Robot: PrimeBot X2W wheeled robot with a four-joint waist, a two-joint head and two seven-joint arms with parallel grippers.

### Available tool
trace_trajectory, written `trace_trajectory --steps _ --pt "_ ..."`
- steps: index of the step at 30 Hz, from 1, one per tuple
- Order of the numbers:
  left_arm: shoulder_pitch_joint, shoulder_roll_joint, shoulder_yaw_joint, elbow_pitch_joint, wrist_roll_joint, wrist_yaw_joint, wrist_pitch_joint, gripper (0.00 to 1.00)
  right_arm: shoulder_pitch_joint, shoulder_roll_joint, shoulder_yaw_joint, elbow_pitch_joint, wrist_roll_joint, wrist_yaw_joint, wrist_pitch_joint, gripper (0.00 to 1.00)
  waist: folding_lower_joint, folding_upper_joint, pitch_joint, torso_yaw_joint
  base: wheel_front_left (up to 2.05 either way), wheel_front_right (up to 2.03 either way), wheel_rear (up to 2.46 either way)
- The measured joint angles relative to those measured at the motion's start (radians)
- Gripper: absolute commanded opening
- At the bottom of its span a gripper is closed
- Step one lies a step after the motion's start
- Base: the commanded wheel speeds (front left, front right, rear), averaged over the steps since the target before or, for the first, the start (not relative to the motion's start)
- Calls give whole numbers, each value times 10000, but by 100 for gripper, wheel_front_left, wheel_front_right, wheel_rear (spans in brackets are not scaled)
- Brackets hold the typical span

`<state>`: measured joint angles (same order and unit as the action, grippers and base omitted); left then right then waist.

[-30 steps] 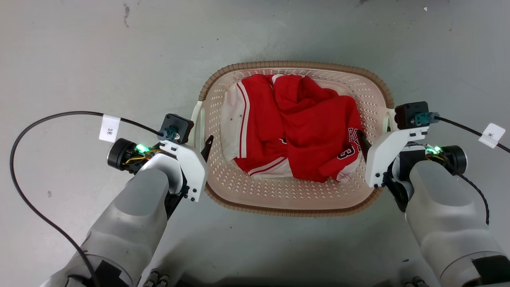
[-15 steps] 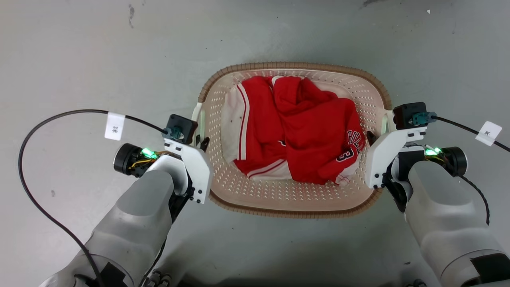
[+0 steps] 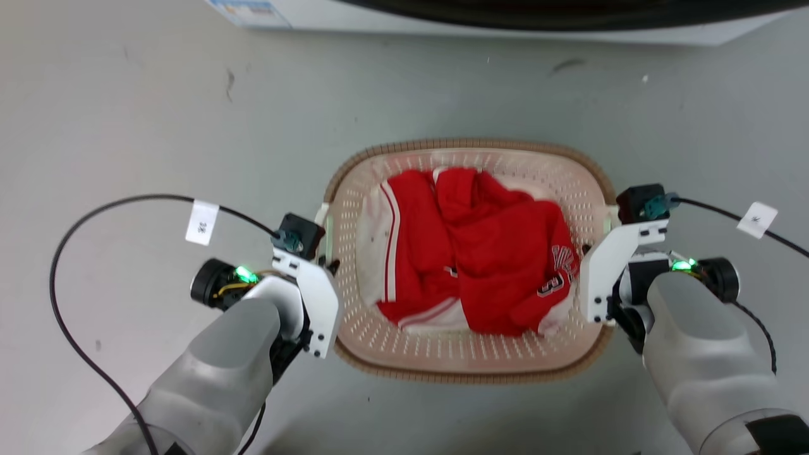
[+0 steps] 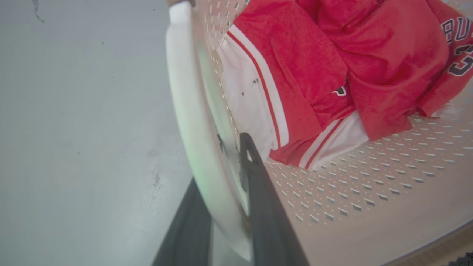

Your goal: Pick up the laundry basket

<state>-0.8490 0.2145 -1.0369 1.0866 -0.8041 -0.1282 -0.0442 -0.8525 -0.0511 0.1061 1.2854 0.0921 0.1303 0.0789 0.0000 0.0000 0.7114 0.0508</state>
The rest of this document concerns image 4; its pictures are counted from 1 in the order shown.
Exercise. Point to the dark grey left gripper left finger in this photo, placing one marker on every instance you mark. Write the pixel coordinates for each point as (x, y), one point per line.
(186, 236)

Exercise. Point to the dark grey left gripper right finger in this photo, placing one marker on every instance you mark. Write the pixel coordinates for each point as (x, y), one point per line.
(269, 221)

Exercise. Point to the white perforated plastic laundry basket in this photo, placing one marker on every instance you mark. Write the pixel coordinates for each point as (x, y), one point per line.
(369, 192)

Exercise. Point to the red and white jersey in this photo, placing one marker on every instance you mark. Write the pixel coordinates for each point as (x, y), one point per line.
(281, 81)

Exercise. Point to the red basketball jersey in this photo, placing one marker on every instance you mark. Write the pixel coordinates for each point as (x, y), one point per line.
(388, 55)

